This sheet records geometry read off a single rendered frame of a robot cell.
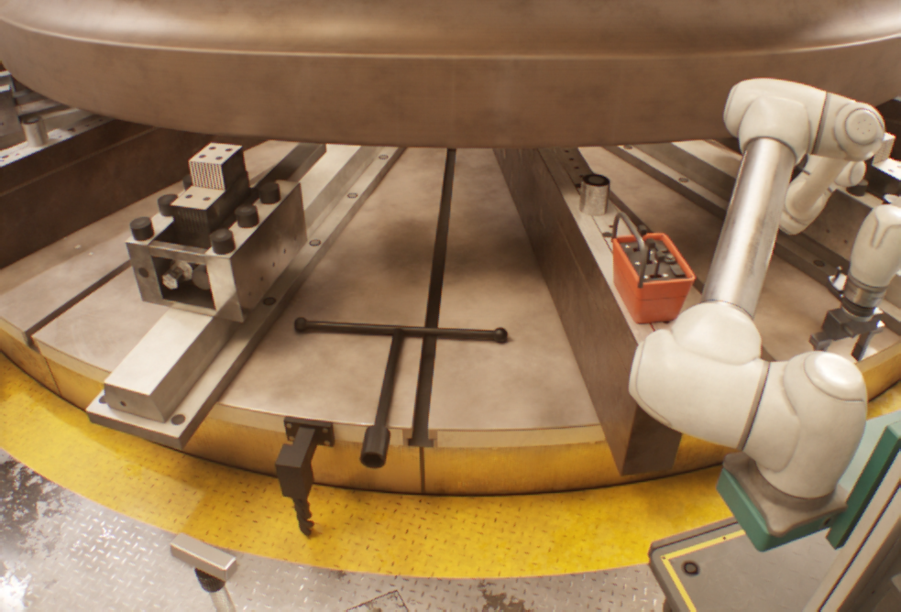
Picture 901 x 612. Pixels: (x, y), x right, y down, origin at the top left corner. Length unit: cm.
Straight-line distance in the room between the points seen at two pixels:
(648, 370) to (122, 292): 187
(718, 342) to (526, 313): 115
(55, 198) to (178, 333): 107
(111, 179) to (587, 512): 216
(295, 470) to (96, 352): 82
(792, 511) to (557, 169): 136
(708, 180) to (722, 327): 184
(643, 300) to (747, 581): 67
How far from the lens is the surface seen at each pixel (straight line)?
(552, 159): 236
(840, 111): 153
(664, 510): 220
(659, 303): 165
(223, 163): 209
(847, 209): 255
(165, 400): 196
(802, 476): 125
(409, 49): 197
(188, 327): 210
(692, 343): 121
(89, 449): 253
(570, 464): 210
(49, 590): 223
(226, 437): 221
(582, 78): 199
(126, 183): 311
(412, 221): 273
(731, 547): 177
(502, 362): 210
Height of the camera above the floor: 170
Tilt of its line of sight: 35 degrees down
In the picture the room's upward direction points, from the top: straight up
